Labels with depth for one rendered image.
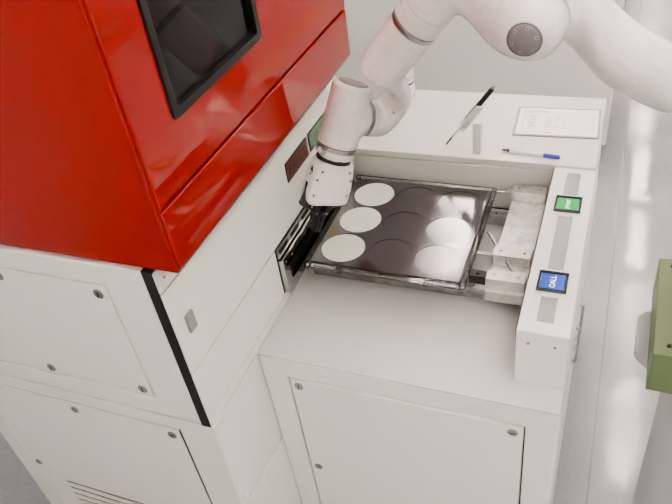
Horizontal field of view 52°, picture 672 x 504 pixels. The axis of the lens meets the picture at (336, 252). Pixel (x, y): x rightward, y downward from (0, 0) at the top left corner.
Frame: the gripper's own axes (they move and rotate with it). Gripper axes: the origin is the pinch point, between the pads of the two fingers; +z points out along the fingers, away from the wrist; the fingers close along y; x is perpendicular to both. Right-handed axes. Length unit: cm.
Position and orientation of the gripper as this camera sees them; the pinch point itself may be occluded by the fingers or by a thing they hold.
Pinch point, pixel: (316, 221)
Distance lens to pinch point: 152.5
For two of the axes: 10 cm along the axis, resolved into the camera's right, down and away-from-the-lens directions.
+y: 8.5, -0.3, 5.3
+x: -4.7, -5.1, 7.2
